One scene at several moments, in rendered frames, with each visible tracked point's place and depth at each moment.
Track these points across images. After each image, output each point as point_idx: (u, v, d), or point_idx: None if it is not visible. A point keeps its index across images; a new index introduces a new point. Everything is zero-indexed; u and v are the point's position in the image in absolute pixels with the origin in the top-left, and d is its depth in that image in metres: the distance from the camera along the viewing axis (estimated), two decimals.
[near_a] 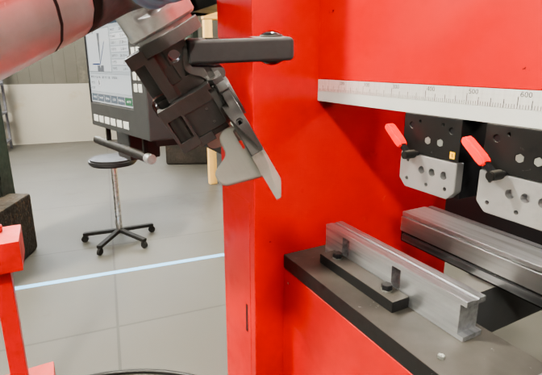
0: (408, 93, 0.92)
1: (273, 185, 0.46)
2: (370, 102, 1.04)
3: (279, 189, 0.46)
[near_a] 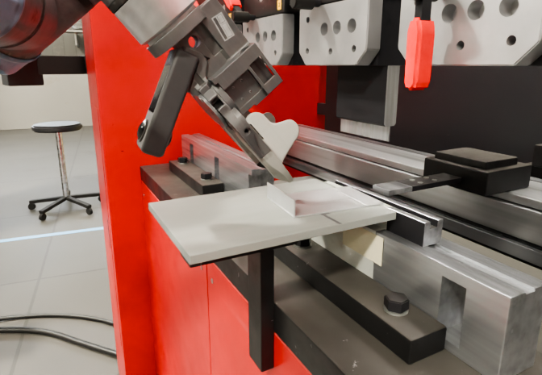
0: None
1: None
2: None
3: (266, 167, 0.55)
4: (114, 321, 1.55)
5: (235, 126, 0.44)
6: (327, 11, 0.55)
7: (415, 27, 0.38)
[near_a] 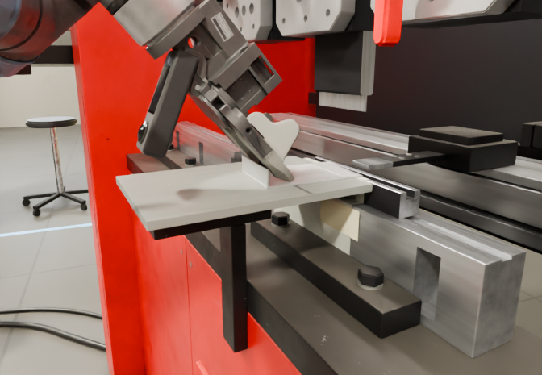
0: None
1: None
2: None
3: (265, 168, 0.55)
4: (102, 314, 1.53)
5: (237, 126, 0.44)
6: None
7: None
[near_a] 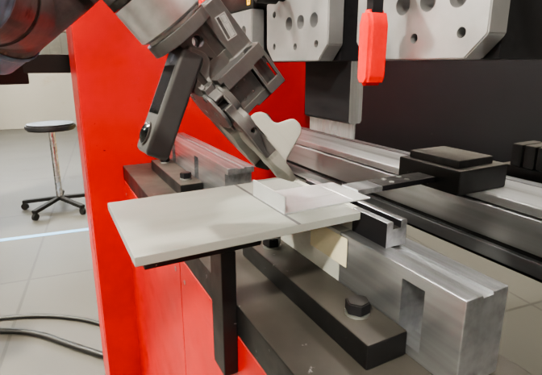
0: None
1: (263, 162, 0.55)
2: None
3: (264, 168, 0.55)
4: (100, 322, 1.53)
5: (243, 126, 0.43)
6: (291, 6, 0.53)
7: (367, 20, 0.36)
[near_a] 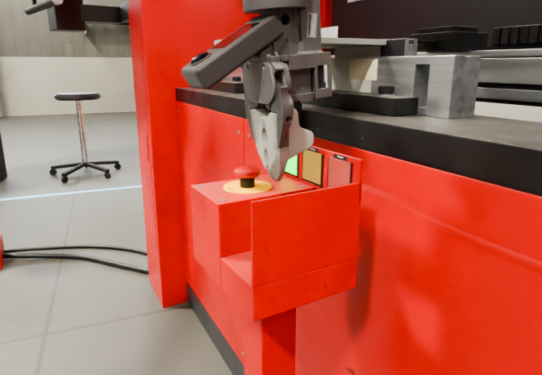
0: None
1: (274, 168, 0.52)
2: None
3: (273, 174, 0.52)
4: (148, 233, 1.79)
5: (284, 110, 0.46)
6: None
7: None
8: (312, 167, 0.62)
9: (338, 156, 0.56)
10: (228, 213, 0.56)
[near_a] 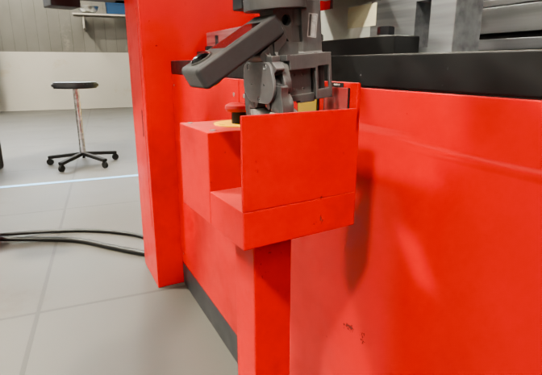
0: None
1: None
2: None
3: None
4: (143, 213, 1.76)
5: (284, 110, 0.46)
6: None
7: None
8: (308, 102, 0.58)
9: (335, 84, 0.53)
10: (218, 143, 0.53)
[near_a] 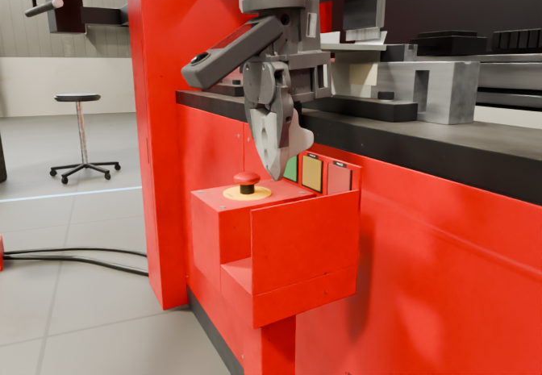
0: None
1: (274, 168, 0.52)
2: None
3: (273, 174, 0.52)
4: (148, 235, 1.79)
5: (284, 109, 0.46)
6: None
7: None
8: (312, 173, 0.62)
9: (338, 163, 0.57)
10: (228, 220, 0.56)
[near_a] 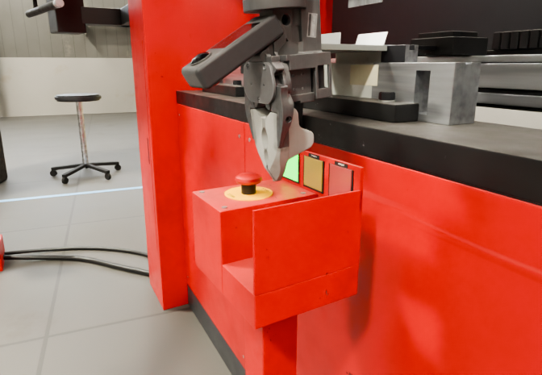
0: None
1: (274, 168, 0.52)
2: None
3: (273, 174, 0.52)
4: (148, 235, 1.79)
5: (284, 110, 0.46)
6: None
7: None
8: (314, 173, 0.62)
9: (339, 164, 0.57)
10: (230, 220, 0.56)
